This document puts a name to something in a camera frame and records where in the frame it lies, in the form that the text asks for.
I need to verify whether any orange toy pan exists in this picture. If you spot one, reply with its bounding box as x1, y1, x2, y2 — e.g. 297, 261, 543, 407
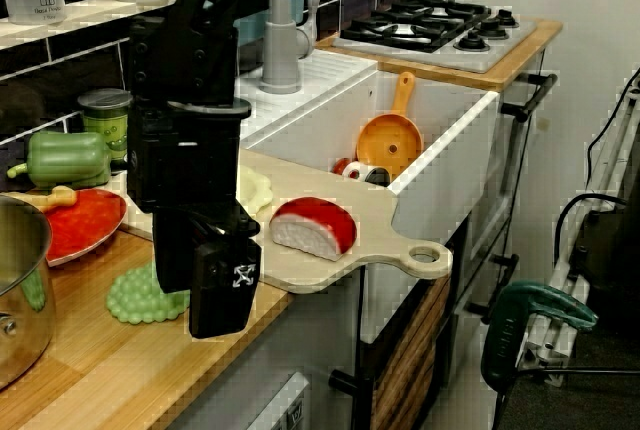
355, 71, 425, 182

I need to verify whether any black cabinet handle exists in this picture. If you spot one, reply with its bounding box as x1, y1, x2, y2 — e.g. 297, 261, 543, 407
328, 368, 374, 430

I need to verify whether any thin black floor cable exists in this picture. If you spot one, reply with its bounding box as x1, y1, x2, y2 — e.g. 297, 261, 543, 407
492, 365, 640, 430

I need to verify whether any teal plastic box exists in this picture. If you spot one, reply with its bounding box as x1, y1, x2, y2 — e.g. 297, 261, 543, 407
234, 4, 274, 74

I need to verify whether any green toy grape bunch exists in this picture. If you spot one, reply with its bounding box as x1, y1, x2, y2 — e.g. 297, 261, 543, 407
107, 262, 194, 325

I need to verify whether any grey dispenser panel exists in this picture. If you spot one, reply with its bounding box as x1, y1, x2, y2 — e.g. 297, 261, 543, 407
257, 372, 312, 430

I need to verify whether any steel cooking pot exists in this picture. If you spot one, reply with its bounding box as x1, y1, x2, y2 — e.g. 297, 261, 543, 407
0, 193, 57, 391

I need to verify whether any red plate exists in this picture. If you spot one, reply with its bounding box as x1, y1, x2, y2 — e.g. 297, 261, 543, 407
42, 188, 129, 268

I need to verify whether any striped wooden cabinet door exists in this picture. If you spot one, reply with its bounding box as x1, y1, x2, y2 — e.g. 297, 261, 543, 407
372, 274, 451, 430

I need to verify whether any grey toy faucet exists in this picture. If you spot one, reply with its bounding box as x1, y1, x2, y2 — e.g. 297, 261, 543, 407
258, 0, 324, 94

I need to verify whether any black oven bar handle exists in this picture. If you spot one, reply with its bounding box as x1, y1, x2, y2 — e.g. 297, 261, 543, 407
499, 72, 559, 124

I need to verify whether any wooden stove countertop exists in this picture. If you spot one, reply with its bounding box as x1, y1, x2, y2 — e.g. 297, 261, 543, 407
314, 17, 564, 92

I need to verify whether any light tiled shelf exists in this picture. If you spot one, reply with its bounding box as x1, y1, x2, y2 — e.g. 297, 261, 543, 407
0, 0, 181, 51

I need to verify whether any black drawer handle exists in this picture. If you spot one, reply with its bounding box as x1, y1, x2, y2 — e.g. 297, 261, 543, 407
467, 253, 520, 324

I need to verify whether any green pea can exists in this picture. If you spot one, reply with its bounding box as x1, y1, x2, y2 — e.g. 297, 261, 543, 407
77, 88, 134, 167

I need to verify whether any green toy bell pepper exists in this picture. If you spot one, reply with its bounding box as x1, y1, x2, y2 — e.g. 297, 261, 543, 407
6, 131, 113, 189

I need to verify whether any light wooden cutting board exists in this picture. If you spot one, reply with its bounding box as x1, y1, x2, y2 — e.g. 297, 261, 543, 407
119, 149, 454, 296

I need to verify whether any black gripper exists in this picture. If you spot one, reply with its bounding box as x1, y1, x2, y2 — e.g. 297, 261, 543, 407
126, 99, 263, 341

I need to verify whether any thick black cable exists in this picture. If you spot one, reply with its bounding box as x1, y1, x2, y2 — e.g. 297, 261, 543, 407
553, 192, 626, 271

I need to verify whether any cream flower-shaped plate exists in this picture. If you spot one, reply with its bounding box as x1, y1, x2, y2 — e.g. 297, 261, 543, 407
238, 165, 275, 216

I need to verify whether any dark box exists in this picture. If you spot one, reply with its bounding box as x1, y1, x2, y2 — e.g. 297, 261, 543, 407
569, 207, 640, 316

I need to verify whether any white metal frame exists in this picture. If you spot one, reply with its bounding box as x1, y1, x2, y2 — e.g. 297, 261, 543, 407
519, 67, 640, 386

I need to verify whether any grey black toy stove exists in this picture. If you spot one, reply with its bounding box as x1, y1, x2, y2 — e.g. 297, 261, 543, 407
332, 0, 537, 74

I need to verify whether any red white sushi toy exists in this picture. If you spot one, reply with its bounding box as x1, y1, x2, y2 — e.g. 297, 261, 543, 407
269, 196, 359, 262

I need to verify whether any toy chicken drumstick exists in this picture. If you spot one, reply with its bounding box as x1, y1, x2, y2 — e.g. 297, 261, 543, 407
2, 185, 79, 214

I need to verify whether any red white tomato can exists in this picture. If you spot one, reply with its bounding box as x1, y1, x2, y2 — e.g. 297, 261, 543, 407
332, 157, 392, 187

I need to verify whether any white toy sink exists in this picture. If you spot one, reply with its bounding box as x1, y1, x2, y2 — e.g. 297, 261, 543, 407
234, 47, 501, 346

